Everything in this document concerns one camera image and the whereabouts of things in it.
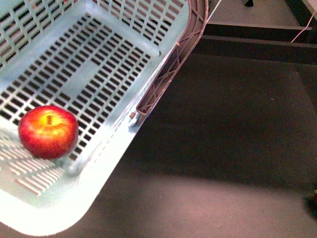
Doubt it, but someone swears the light blue plastic basket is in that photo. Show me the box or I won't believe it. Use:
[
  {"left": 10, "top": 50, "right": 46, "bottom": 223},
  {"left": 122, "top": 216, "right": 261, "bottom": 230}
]
[{"left": 0, "top": 0, "right": 190, "bottom": 236}]

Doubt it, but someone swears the red yellow apple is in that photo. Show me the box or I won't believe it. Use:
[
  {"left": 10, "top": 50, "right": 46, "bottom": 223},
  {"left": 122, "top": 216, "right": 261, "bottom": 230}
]
[{"left": 18, "top": 105, "right": 78, "bottom": 159}]

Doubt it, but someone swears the brown basket handle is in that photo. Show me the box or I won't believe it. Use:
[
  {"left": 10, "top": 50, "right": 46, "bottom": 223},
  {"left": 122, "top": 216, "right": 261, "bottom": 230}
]
[{"left": 130, "top": 0, "right": 210, "bottom": 125}]

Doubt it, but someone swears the pink cable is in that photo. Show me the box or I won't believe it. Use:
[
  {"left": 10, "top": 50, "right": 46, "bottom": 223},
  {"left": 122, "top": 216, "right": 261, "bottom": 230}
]
[{"left": 290, "top": 9, "right": 317, "bottom": 43}]

